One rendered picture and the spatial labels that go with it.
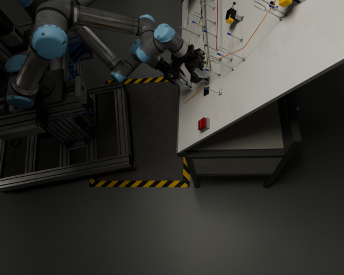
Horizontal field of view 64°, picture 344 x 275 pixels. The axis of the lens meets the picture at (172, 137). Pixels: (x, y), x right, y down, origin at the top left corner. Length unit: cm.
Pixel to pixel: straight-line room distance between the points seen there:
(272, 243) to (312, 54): 163
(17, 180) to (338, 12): 252
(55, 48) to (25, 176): 176
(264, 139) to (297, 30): 73
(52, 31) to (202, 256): 185
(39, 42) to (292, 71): 89
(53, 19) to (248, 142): 115
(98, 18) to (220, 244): 179
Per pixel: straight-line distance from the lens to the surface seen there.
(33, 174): 269
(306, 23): 111
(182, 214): 235
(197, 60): 129
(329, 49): 99
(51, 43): 113
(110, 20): 126
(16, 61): 155
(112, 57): 149
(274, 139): 167
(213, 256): 231
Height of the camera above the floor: 231
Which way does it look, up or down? 65 degrees down
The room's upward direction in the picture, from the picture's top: 21 degrees counter-clockwise
